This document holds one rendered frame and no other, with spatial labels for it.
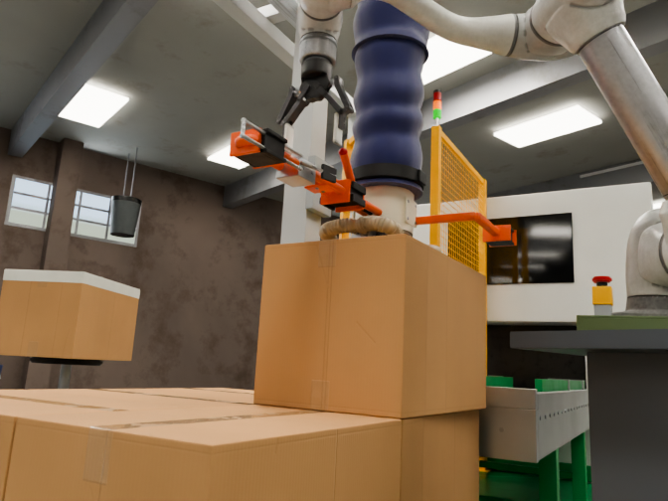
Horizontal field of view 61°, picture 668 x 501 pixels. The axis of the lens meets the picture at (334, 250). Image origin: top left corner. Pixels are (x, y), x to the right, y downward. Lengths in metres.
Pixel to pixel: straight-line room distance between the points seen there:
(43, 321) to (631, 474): 2.43
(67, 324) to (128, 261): 7.39
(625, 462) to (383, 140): 0.99
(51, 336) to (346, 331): 1.87
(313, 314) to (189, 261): 9.36
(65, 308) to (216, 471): 2.23
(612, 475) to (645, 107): 0.80
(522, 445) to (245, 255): 9.72
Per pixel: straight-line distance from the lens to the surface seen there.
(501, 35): 1.52
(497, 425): 1.87
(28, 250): 9.86
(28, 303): 3.02
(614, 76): 1.38
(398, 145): 1.63
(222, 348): 10.91
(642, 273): 1.50
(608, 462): 1.48
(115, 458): 0.86
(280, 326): 1.41
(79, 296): 2.89
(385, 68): 1.75
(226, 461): 0.76
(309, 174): 1.27
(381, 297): 1.27
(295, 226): 3.09
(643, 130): 1.37
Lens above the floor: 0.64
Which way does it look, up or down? 12 degrees up
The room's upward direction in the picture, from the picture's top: 3 degrees clockwise
